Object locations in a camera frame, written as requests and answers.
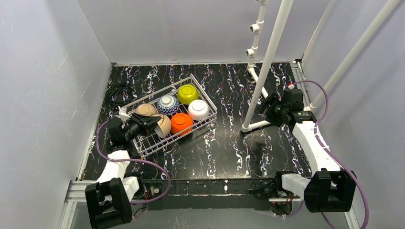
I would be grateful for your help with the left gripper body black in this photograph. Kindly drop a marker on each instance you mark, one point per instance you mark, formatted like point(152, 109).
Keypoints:
point(144, 123)

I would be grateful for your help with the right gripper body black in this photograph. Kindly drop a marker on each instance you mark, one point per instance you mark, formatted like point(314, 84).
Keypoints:
point(272, 105)

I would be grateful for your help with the cream bowl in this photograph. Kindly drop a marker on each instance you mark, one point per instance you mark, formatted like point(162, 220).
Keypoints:
point(181, 123)
point(163, 127)
point(146, 110)

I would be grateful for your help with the red patterned bowl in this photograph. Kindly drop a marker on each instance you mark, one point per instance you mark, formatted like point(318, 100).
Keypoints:
point(168, 105)

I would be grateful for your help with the yellow-green bowl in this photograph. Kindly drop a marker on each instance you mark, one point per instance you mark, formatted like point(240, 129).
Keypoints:
point(187, 93)

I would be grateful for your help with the white bowl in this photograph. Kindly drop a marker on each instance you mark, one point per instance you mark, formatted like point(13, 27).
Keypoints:
point(198, 110)

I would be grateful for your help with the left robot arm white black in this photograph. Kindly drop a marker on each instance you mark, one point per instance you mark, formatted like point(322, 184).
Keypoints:
point(109, 198)

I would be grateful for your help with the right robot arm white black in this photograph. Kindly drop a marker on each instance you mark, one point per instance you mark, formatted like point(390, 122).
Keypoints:
point(330, 188)

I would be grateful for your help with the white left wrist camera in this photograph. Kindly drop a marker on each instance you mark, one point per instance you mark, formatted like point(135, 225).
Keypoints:
point(123, 115)

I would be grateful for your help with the white wire dish rack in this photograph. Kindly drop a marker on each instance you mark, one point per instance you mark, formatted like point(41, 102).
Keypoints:
point(183, 108)

